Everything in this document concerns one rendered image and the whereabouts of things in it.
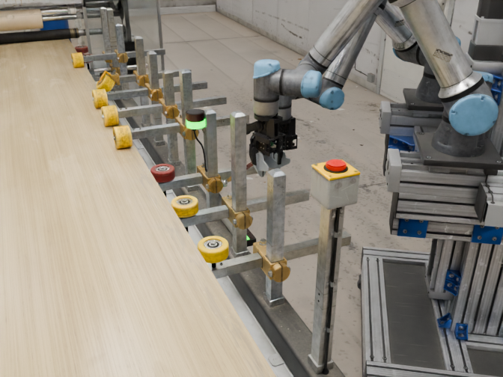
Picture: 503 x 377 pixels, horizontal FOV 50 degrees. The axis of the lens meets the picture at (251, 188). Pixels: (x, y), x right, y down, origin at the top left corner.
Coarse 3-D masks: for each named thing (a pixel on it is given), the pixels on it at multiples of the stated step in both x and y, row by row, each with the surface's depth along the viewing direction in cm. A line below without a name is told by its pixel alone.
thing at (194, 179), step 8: (224, 168) 190; (272, 168) 195; (184, 176) 184; (192, 176) 184; (200, 176) 184; (224, 176) 188; (160, 184) 179; (168, 184) 180; (176, 184) 182; (184, 184) 183; (192, 184) 184
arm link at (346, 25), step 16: (352, 0) 148; (368, 0) 146; (336, 16) 152; (352, 16) 149; (368, 16) 150; (336, 32) 152; (352, 32) 152; (320, 48) 155; (336, 48) 154; (320, 64) 157
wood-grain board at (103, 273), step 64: (0, 64) 305; (64, 64) 305; (0, 128) 214; (64, 128) 214; (0, 192) 165; (64, 192) 165; (128, 192) 165; (0, 256) 134; (64, 256) 134; (128, 256) 134; (192, 256) 134; (0, 320) 113; (64, 320) 113; (128, 320) 113; (192, 320) 113
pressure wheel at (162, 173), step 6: (150, 168) 179; (156, 168) 179; (162, 168) 178; (168, 168) 179; (156, 174) 176; (162, 174) 176; (168, 174) 176; (174, 174) 180; (156, 180) 177; (162, 180) 177; (168, 180) 177
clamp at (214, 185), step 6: (198, 168) 187; (204, 168) 187; (204, 174) 183; (204, 180) 183; (210, 180) 180; (216, 180) 179; (204, 186) 184; (210, 186) 179; (216, 186) 180; (222, 186) 181; (216, 192) 182
